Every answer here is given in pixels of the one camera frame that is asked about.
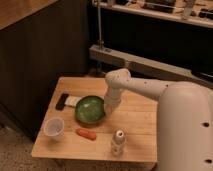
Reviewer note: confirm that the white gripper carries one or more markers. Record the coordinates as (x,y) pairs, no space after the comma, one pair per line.
(110,105)

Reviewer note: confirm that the green ceramic bowl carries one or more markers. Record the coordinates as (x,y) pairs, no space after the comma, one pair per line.
(90,110)

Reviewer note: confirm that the black rectangular remote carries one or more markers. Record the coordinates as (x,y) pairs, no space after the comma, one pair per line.
(61,102)

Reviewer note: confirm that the white sponge block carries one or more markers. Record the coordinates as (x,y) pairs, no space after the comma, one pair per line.
(72,101)

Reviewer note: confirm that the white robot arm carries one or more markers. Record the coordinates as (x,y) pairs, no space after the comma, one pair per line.
(184,118)

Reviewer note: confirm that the wooden table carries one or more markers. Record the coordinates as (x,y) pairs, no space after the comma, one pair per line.
(136,116)

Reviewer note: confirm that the white plastic bottle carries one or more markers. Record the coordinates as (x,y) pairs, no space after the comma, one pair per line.
(118,142)

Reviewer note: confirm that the orange carrot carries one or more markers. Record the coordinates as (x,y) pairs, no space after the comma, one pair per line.
(86,134)

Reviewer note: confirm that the clear plastic cup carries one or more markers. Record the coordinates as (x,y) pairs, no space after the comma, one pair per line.
(54,128)

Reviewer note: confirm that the metal shelf rack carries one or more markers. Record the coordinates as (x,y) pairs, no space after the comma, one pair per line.
(166,39)

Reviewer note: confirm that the dark wooden cabinet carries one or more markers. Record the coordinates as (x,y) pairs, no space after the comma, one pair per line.
(34,54)

